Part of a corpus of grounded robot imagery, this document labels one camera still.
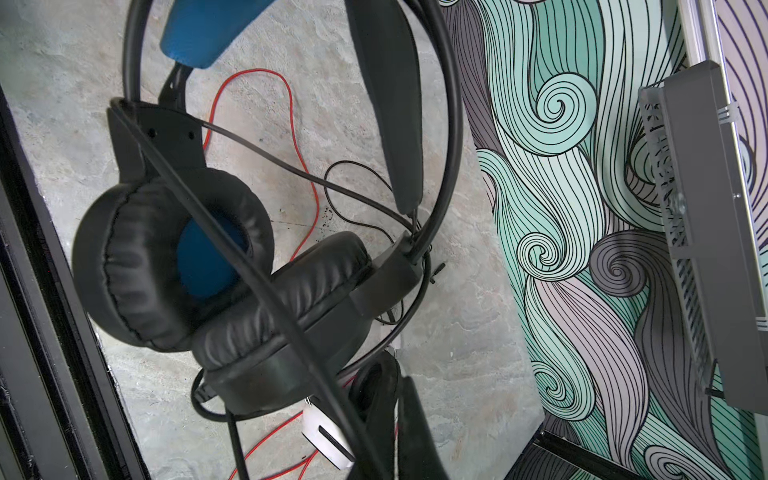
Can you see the black corner frame post right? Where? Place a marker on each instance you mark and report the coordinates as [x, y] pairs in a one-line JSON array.
[[548, 456]]

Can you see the black wall shelf tray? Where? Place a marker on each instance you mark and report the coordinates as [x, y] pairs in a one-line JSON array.
[[689, 125]]

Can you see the black blue gaming headset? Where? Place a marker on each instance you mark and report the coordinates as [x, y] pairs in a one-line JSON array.
[[179, 256]]

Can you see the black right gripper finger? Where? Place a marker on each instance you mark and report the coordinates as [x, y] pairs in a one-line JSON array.
[[417, 454]]

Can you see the black front frame rail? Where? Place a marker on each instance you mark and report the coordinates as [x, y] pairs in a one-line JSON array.
[[61, 416]]

